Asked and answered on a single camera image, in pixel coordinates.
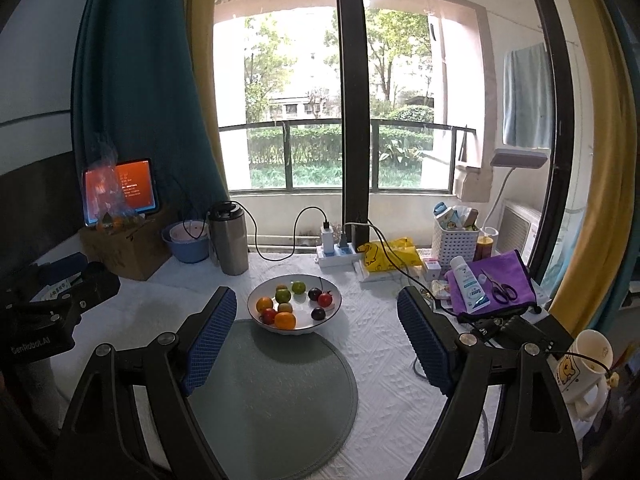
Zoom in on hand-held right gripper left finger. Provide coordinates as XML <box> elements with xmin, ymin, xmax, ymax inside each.
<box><xmin>52</xmin><ymin>286</ymin><xmax>238</xmax><ymax>480</ymax></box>

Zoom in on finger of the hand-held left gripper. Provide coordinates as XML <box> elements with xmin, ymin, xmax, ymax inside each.
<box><xmin>56</xmin><ymin>261</ymin><xmax>122</xmax><ymax>328</ymax></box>
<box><xmin>31</xmin><ymin>252</ymin><xmax>90</xmax><ymax>286</ymax></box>

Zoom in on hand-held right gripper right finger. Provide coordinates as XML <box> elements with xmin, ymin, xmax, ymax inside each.
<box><xmin>396</xmin><ymin>286</ymin><xmax>583</xmax><ymax>480</ymax></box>

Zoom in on white bowl with dark rim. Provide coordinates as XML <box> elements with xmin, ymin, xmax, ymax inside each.
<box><xmin>247</xmin><ymin>275</ymin><xmax>343</xmax><ymax>336</ymax></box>

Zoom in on blue and white leaflet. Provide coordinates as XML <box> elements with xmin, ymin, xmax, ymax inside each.
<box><xmin>37</xmin><ymin>280</ymin><xmax>83</xmax><ymax>302</ymax></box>

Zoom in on cardboard box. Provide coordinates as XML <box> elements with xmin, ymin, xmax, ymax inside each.
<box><xmin>80</xmin><ymin>207</ymin><xmax>173</xmax><ymax>281</ymax></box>

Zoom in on white lotion bottle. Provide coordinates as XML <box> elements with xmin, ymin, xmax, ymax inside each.
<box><xmin>449</xmin><ymin>256</ymin><xmax>492</xmax><ymax>313</ymax></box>

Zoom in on white tissue packet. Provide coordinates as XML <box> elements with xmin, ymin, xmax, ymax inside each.
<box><xmin>352</xmin><ymin>260</ymin><xmax>402</xmax><ymax>283</ymax></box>

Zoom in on yellow plastic bag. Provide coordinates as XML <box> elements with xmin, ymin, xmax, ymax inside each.
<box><xmin>357</xmin><ymin>237</ymin><xmax>426</xmax><ymax>273</ymax></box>

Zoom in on black scissors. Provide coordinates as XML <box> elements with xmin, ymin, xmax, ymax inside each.
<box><xmin>480</xmin><ymin>269</ymin><xmax>519</xmax><ymax>305</ymax></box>

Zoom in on blue plastic bowl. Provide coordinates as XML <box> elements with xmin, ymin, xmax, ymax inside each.
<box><xmin>161</xmin><ymin>220</ymin><xmax>212</xmax><ymax>264</ymax></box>

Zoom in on round grey-green placemat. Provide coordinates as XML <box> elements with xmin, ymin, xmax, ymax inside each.
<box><xmin>189</xmin><ymin>318</ymin><xmax>359</xmax><ymax>478</ymax></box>

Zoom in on stainless steel tumbler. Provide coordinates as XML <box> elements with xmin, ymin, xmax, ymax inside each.
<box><xmin>207</xmin><ymin>201</ymin><xmax>250</xmax><ymax>276</ymax></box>

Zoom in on tablet with orange screen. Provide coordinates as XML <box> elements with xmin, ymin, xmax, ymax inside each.
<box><xmin>82</xmin><ymin>158</ymin><xmax>161</xmax><ymax>226</ymax></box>

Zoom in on white perforated basket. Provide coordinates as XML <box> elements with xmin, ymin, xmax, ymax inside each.
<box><xmin>431</xmin><ymin>202</ymin><xmax>482</xmax><ymax>261</ymax></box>

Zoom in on purple pouch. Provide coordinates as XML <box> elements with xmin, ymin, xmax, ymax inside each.
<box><xmin>445</xmin><ymin>249</ymin><xmax>538</xmax><ymax>320</ymax></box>

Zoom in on white power strip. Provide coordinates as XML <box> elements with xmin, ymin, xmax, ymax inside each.
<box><xmin>315</xmin><ymin>244</ymin><xmax>371</xmax><ymax>268</ymax></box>

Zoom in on outdoor air conditioner unit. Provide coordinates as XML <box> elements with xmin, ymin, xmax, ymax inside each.
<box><xmin>497</xmin><ymin>200</ymin><xmax>544</xmax><ymax>262</ymax></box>

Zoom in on white mug with duck print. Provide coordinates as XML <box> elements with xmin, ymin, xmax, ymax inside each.
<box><xmin>552</xmin><ymin>330</ymin><xmax>616</xmax><ymax>418</ymax></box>

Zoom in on balcony railing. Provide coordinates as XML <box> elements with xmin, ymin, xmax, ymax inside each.
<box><xmin>217</xmin><ymin>120</ymin><xmax>476</xmax><ymax>193</ymax></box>

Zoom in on white desk lamp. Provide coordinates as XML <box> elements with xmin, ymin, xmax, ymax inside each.
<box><xmin>482</xmin><ymin>148</ymin><xmax>549</xmax><ymax>243</ymax></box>

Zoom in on teal curtain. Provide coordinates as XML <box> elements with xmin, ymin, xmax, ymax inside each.
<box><xmin>72</xmin><ymin>0</ymin><xmax>227</xmax><ymax>241</ymax></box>

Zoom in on yellow curtain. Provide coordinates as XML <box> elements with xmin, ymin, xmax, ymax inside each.
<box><xmin>185</xmin><ymin>0</ymin><xmax>232</xmax><ymax>201</ymax></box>
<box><xmin>544</xmin><ymin>0</ymin><xmax>637</xmax><ymax>332</ymax></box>

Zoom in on hanging light blue towel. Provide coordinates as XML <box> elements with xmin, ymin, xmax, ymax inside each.
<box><xmin>502</xmin><ymin>43</ymin><xmax>551</xmax><ymax>149</ymax></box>

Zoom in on black charging cable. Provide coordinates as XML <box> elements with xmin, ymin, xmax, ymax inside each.
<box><xmin>244</xmin><ymin>206</ymin><xmax>331</xmax><ymax>261</ymax></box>

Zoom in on black window frame post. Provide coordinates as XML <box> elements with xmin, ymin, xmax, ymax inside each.
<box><xmin>334</xmin><ymin>0</ymin><xmax>373</xmax><ymax>248</ymax></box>

